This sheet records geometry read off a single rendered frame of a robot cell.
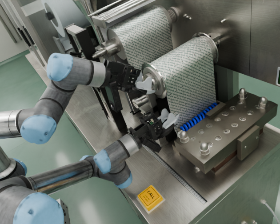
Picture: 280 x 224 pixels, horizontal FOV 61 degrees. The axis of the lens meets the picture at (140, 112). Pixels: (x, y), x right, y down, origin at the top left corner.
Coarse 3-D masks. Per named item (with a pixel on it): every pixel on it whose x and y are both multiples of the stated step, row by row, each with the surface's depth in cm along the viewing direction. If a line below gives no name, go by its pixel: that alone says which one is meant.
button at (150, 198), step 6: (150, 186) 92; (144, 192) 90; (150, 192) 89; (156, 192) 89; (144, 198) 88; (150, 198) 88; (156, 198) 87; (162, 198) 88; (144, 204) 86; (150, 204) 86; (156, 204) 87
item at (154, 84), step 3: (144, 75) 85; (147, 75) 84; (150, 75) 84; (144, 78) 87; (153, 78) 83; (153, 81) 83; (156, 81) 83; (153, 84) 83; (156, 84) 84; (153, 87) 85; (156, 87) 84; (156, 90) 85
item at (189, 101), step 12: (204, 72) 91; (192, 84) 90; (204, 84) 94; (168, 96) 86; (180, 96) 89; (192, 96) 93; (204, 96) 97; (180, 108) 92; (192, 108) 96; (204, 108) 101; (180, 120) 95
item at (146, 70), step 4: (208, 44) 88; (212, 48) 89; (212, 52) 89; (144, 68) 86; (148, 68) 83; (144, 72) 88; (152, 72) 82; (156, 76) 81; (160, 84) 82; (160, 88) 84; (156, 92) 89; (160, 92) 86
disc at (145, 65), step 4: (144, 64) 85; (148, 64) 83; (152, 68) 82; (156, 72) 81; (160, 76) 80; (160, 80) 82; (164, 84) 81; (164, 88) 82; (164, 92) 84; (160, 96) 89; (164, 96) 86
